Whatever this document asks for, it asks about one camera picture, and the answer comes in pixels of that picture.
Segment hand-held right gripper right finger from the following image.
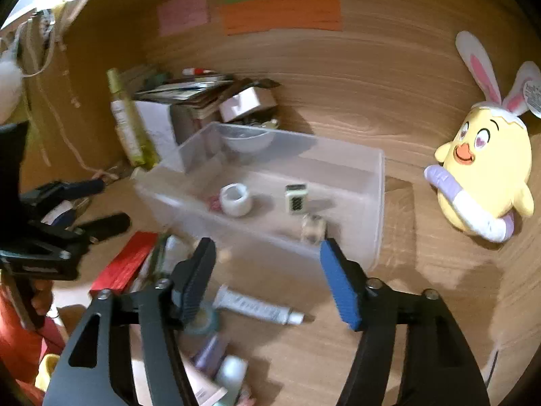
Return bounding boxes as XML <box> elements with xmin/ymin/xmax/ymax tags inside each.
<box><xmin>320</xmin><ymin>238</ymin><xmax>491</xmax><ymax>406</ymax></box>

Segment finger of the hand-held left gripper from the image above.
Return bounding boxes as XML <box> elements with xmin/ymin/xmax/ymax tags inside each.
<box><xmin>63</xmin><ymin>212</ymin><xmax>132</xmax><ymax>246</ymax></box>
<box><xmin>21</xmin><ymin>179</ymin><xmax>106</xmax><ymax>210</ymax></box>

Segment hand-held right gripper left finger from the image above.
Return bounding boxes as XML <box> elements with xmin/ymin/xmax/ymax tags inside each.
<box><xmin>42</xmin><ymin>238</ymin><xmax>217</xmax><ymax>406</ymax></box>

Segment red box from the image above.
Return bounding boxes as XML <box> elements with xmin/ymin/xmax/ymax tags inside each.
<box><xmin>90</xmin><ymin>232</ymin><xmax>159</xmax><ymax>294</ymax></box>

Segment teal tape roll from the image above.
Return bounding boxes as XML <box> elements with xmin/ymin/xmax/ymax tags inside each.
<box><xmin>186</xmin><ymin>300</ymin><xmax>220</xmax><ymax>335</ymax></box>

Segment white tube with nozzle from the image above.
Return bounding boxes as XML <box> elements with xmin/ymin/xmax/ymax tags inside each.
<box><xmin>211</xmin><ymin>285</ymin><xmax>306</xmax><ymax>326</ymax></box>

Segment purple cosmetic bottle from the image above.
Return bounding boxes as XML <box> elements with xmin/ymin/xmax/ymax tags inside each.
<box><xmin>192</xmin><ymin>332</ymin><xmax>231</xmax><ymax>370</ymax></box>

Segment pale cosmetic tube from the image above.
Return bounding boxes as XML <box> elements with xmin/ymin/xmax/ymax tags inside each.
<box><xmin>180</xmin><ymin>351</ymin><xmax>229</xmax><ymax>406</ymax></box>

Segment clear plastic storage box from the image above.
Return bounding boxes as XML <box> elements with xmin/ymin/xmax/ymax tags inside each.
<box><xmin>135</xmin><ymin>122</ymin><xmax>386</xmax><ymax>272</ymax></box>

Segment person's left hand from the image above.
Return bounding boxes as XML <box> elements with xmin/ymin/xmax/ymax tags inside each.
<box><xmin>29</xmin><ymin>279</ymin><xmax>55</xmax><ymax>318</ymax></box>

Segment white cosmetic tube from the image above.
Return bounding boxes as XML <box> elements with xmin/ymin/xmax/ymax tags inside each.
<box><xmin>163</xmin><ymin>234</ymin><xmax>191</xmax><ymax>275</ymax></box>

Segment green spray bottle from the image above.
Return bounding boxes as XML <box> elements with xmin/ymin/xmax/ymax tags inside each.
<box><xmin>105</xmin><ymin>68</ymin><xmax>159</xmax><ymax>167</ymax></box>

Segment white tape roll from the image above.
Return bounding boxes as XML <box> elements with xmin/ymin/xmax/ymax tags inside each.
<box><xmin>220</xmin><ymin>183</ymin><xmax>253</xmax><ymax>218</ymax></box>

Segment red cloth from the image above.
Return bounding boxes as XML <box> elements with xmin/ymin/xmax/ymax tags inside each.
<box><xmin>0</xmin><ymin>279</ymin><xmax>68</xmax><ymax>390</ymax></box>

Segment white round bottle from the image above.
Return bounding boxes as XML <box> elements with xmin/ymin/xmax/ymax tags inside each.
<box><xmin>213</xmin><ymin>355</ymin><xmax>249</xmax><ymax>394</ymax></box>

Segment small white green box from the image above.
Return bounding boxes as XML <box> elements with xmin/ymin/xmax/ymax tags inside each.
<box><xmin>284</xmin><ymin>184</ymin><xmax>308</xmax><ymax>216</ymax></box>

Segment white paper card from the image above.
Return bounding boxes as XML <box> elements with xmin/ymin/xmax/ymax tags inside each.
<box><xmin>134</xmin><ymin>99</ymin><xmax>178</xmax><ymax>161</ymax></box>

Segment brown cardboard box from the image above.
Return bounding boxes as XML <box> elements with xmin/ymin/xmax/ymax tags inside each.
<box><xmin>17</xmin><ymin>8</ymin><xmax>64</xmax><ymax>170</ymax></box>

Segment yellow item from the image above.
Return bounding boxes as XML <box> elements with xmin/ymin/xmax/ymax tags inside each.
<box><xmin>36</xmin><ymin>353</ymin><xmax>62</xmax><ymax>392</ymax></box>

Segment white fluffy item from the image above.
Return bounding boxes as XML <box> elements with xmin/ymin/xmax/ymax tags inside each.
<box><xmin>0</xmin><ymin>48</ymin><xmax>24</xmax><ymax>123</ymax></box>

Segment stack of booklets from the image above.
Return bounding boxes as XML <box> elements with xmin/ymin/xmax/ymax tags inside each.
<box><xmin>135</xmin><ymin>74</ymin><xmax>237</xmax><ymax>136</ymax></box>

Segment yellow chick plush toy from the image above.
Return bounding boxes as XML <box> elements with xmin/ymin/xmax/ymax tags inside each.
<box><xmin>424</xmin><ymin>30</ymin><xmax>541</xmax><ymax>244</ymax></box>

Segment pink paper note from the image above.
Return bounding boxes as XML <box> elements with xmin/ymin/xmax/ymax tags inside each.
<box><xmin>157</xmin><ymin>0</ymin><xmax>211</xmax><ymax>37</ymax></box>

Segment orange paper note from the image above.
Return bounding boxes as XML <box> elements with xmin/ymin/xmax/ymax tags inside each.
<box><xmin>220</xmin><ymin>0</ymin><xmax>342</xmax><ymax>37</ymax></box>

